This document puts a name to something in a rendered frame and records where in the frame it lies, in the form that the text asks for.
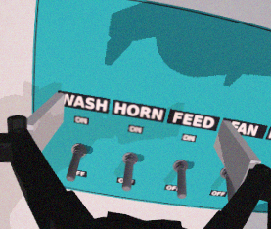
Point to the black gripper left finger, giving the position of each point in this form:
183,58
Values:
52,206

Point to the teal switch console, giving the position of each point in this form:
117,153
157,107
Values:
146,87

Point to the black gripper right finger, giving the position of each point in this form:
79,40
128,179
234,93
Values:
241,163

